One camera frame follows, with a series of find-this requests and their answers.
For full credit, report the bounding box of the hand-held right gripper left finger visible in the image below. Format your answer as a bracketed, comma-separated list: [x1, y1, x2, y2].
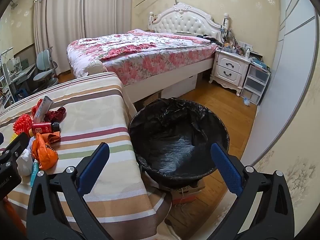
[26, 142, 119, 240]

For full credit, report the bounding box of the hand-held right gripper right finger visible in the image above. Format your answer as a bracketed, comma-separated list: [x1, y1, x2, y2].
[210, 142, 295, 240]

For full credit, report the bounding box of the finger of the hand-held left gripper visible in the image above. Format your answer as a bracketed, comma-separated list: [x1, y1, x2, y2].
[0, 132, 30, 161]

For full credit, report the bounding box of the white tissue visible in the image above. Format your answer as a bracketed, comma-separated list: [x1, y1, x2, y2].
[16, 149, 34, 177]

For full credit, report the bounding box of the red plastic net bundle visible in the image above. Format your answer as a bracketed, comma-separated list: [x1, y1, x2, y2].
[13, 113, 34, 137]

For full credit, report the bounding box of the teal tube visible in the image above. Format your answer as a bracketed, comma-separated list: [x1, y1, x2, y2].
[30, 161, 40, 188]

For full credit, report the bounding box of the dark bottle red label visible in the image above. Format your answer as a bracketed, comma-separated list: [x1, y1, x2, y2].
[31, 121, 61, 133]

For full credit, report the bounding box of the orange plastic bag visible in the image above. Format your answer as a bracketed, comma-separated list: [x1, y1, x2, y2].
[32, 132, 61, 170]

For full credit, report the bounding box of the red plastic wrapper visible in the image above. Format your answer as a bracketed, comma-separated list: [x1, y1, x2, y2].
[31, 99, 44, 117]

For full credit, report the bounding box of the white milk powder packet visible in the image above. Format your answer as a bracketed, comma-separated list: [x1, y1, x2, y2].
[34, 96, 54, 124]

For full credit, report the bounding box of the dark red ribbon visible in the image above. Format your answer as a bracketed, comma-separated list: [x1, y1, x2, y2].
[45, 107, 67, 123]

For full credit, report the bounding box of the trash bin with black bag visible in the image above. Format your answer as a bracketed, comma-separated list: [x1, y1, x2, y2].
[128, 98, 230, 188]

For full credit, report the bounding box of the cardboard box with red print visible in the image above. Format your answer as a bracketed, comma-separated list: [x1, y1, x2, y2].
[160, 177, 207, 207]

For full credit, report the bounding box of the striped bedsheet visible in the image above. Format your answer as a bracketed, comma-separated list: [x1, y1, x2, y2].
[0, 72, 173, 240]

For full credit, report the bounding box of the blue stool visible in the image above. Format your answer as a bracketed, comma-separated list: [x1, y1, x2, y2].
[14, 88, 28, 99]

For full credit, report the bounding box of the study desk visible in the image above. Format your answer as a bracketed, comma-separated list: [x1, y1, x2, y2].
[0, 60, 37, 103]

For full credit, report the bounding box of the brown cardboard box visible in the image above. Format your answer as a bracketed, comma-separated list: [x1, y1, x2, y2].
[143, 91, 164, 107]

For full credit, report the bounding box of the blue-grey desk chair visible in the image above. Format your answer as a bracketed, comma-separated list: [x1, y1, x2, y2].
[33, 49, 59, 88]

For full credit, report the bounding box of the plastic drawer unit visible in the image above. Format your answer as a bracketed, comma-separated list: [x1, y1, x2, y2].
[239, 64, 271, 105]

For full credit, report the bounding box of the white storage box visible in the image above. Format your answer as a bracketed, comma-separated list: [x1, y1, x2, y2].
[162, 74, 198, 98]

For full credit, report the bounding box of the white nightstand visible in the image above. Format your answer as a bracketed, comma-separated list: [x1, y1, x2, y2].
[209, 48, 252, 96]

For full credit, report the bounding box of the stack of books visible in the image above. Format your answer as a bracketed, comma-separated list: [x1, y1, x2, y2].
[250, 51, 271, 71]

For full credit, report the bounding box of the nightstand clutter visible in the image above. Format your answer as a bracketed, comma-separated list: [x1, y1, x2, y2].
[220, 12, 254, 57]

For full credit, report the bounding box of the beige curtain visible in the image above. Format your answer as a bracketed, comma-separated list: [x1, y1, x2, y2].
[34, 0, 87, 77]
[81, 0, 137, 38]

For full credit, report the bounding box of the floral quilt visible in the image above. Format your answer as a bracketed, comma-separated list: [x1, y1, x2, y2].
[66, 29, 218, 86]

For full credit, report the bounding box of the grey wardrobe door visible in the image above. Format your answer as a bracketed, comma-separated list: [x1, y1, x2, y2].
[241, 0, 320, 165]

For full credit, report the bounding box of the white bed tufted headboard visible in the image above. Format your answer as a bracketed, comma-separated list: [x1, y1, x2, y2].
[70, 2, 223, 105]

